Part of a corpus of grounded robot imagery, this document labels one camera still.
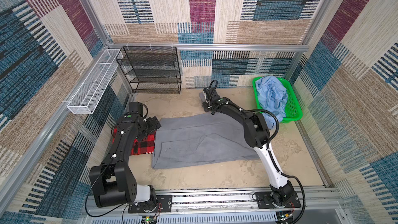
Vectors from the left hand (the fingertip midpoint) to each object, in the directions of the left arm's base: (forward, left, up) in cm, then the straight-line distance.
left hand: (153, 126), depth 85 cm
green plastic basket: (+15, -86, -8) cm, 87 cm away
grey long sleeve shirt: (0, -21, -14) cm, 25 cm away
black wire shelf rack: (+45, +8, +3) cm, 46 cm away
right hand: (+22, -31, -9) cm, 39 cm away
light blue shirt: (+25, -74, -4) cm, 78 cm away
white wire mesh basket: (+4, +26, +20) cm, 33 cm away
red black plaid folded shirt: (-6, +6, -11) cm, 14 cm away
